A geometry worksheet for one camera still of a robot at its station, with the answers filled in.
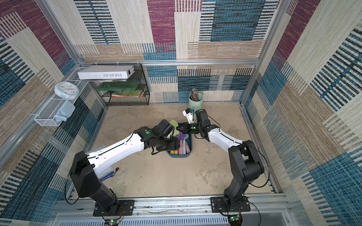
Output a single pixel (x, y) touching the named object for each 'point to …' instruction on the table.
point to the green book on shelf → (117, 85)
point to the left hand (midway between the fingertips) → (176, 146)
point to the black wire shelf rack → (138, 75)
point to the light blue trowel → (184, 145)
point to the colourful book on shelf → (127, 93)
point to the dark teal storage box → (189, 142)
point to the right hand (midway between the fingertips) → (176, 127)
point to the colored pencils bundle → (194, 94)
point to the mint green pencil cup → (195, 101)
